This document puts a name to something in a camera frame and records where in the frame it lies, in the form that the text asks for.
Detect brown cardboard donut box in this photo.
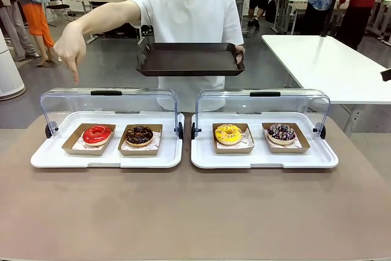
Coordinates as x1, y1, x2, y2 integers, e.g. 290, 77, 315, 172
117, 123, 164, 156
261, 122, 311, 154
61, 123, 117, 156
212, 122, 255, 155

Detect dark brown serving tray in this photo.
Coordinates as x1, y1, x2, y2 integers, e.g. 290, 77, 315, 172
136, 42, 247, 78

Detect red glazed donut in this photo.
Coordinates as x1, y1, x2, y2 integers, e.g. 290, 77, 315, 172
82, 124, 112, 147

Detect person's right forearm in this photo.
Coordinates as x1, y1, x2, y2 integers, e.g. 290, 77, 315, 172
71, 0, 144, 37

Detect dark purple sprinkled donut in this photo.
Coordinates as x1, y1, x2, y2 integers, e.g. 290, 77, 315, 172
266, 123, 296, 145

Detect yellow sprinkled donut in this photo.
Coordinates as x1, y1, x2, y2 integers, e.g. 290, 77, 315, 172
214, 123, 243, 145

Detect person in white shirt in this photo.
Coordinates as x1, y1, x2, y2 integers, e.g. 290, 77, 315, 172
131, 0, 245, 114

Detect chocolate glazed donut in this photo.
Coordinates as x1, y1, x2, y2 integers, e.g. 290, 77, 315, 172
125, 125, 154, 147

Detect person in grey trousers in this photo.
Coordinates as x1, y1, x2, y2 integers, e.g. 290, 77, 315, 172
0, 0, 42, 62

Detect person's left hand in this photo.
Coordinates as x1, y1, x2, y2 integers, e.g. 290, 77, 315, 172
235, 45, 246, 65

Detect person's right hand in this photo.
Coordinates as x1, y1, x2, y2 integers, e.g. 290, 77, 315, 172
53, 22, 89, 85

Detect grey background desk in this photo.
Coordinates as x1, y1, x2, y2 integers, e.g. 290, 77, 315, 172
272, 0, 309, 35

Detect black bag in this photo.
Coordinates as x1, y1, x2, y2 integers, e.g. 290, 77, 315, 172
265, 0, 277, 24

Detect white display tray base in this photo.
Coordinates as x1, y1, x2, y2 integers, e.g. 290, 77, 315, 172
191, 111, 339, 169
30, 111, 186, 169

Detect white printed paper liner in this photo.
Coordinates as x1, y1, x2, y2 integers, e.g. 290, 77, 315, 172
216, 128, 254, 149
120, 131, 162, 151
75, 136, 89, 151

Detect clear plastic display lid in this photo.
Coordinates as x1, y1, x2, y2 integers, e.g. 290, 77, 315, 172
195, 89, 331, 138
39, 87, 181, 138

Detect black office chair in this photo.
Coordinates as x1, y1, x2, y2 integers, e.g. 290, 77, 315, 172
45, 0, 79, 28

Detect white cylindrical appliance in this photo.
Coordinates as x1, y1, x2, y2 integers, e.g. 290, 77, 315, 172
0, 25, 27, 100

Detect black camera stand pole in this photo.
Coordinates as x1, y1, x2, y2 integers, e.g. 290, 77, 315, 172
319, 0, 348, 38

